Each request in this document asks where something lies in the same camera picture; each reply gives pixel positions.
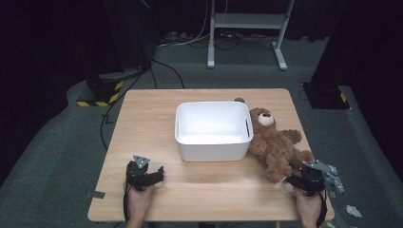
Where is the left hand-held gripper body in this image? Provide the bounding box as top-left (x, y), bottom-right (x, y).
top-left (125, 154), bottom-right (157, 193)

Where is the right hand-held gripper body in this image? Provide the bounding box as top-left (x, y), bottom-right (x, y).
top-left (298, 159), bottom-right (334, 198)

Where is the brown teddy bear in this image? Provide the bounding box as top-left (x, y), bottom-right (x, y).
top-left (247, 107), bottom-right (316, 185)

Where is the white plastic bin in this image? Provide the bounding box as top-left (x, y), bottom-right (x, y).
top-left (174, 101), bottom-right (255, 163)

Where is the person's right hand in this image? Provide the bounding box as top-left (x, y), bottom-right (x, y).
top-left (292, 186), bottom-right (326, 222)

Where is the person's left hand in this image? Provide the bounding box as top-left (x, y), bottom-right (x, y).
top-left (125, 185), bottom-right (155, 221)

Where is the crumpled grey tape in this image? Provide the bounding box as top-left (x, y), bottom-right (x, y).
top-left (322, 163), bottom-right (346, 199)

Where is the flat grey tape piece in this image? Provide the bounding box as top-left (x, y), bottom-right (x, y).
top-left (85, 189), bottom-right (106, 200)

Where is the crumpled white paper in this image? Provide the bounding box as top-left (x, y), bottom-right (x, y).
top-left (344, 204), bottom-right (363, 219)

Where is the black stand base striped tape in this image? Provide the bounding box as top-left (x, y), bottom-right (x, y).
top-left (301, 82), bottom-right (352, 111)
top-left (76, 73), bottom-right (125, 107)

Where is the power strip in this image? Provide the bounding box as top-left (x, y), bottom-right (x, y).
top-left (159, 30), bottom-right (193, 45)

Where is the white metal stand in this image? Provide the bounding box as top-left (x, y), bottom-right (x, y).
top-left (206, 0), bottom-right (297, 71)

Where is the right hand-held gripper cable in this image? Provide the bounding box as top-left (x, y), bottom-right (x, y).
top-left (316, 189), bottom-right (329, 228)

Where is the hand-held gripper cable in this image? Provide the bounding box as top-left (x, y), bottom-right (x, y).
top-left (316, 189), bottom-right (329, 228)
top-left (123, 181), bottom-right (131, 223)

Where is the left hand-held gripper cable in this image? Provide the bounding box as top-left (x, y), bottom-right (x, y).
top-left (123, 181), bottom-right (131, 223)

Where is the black floor cable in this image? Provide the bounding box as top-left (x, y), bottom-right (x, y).
top-left (100, 58), bottom-right (186, 151)

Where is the white floor cable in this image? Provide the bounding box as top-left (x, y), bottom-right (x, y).
top-left (156, 0), bottom-right (212, 49)

